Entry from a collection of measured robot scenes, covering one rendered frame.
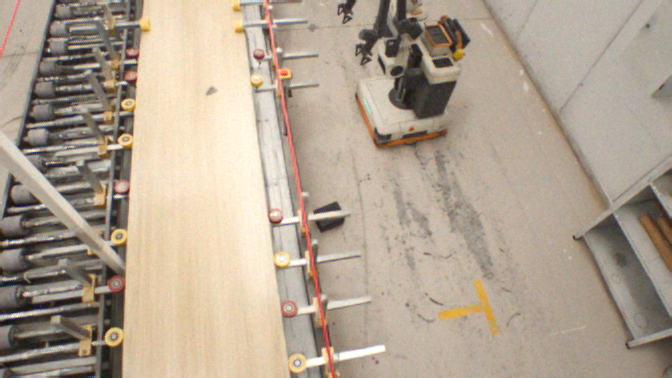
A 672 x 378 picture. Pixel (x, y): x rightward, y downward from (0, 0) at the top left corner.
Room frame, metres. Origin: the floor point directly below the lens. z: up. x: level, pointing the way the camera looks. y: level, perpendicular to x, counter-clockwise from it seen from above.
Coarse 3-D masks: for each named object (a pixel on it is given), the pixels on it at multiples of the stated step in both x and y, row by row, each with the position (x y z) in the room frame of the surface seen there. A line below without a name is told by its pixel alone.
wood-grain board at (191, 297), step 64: (192, 0) 2.67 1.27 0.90; (192, 64) 2.00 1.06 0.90; (192, 128) 1.48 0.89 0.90; (192, 192) 1.06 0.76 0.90; (256, 192) 1.11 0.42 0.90; (128, 256) 0.65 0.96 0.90; (192, 256) 0.70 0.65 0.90; (256, 256) 0.75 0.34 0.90; (128, 320) 0.35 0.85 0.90; (192, 320) 0.40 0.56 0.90; (256, 320) 0.44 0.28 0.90
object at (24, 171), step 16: (0, 144) 0.61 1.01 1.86; (0, 160) 0.59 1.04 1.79; (16, 160) 0.61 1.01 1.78; (16, 176) 0.59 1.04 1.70; (32, 176) 0.61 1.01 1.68; (32, 192) 0.59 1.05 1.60; (48, 192) 0.61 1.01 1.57; (48, 208) 0.59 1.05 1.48; (64, 208) 0.61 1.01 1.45; (80, 224) 0.61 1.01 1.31; (96, 240) 0.62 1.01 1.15; (112, 256) 0.62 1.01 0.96
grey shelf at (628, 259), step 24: (648, 192) 1.70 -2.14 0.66; (600, 216) 1.63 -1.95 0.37; (624, 216) 1.56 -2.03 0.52; (600, 240) 1.56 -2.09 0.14; (624, 240) 1.59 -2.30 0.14; (648, 240) 1.40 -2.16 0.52; (600, 264) 1.36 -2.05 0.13; (624, 264) 1.39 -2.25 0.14; (648, 264) 1.22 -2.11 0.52; (624, 288) 1.19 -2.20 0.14; (648, 288) 1.22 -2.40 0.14; (624, 312) 1.01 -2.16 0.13; (648, 312) 1.03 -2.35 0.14; (648, 336) 0.82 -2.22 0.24
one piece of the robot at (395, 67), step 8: (392, 0) 2.55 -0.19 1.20; (392, 8) 2.55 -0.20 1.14; (416, 8) 2.46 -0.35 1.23; (392, 16) 2.54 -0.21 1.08; (408, 16) 2.38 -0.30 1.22; (416, 16) 2.39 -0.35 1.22; (424, 16) 2.41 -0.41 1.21; (384, 48) 2.54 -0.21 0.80; (400, 48) 2.45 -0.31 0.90; (408, 48) 2.45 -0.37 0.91; (384, 56) 2.46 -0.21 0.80; (400, 56) 2.41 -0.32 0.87; (384, 64) 2.42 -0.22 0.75; (392, 64) 2.39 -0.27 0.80; (400, 64) 2.41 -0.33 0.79; (392, 72) 2.39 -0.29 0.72; (400, 72) 2.42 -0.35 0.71
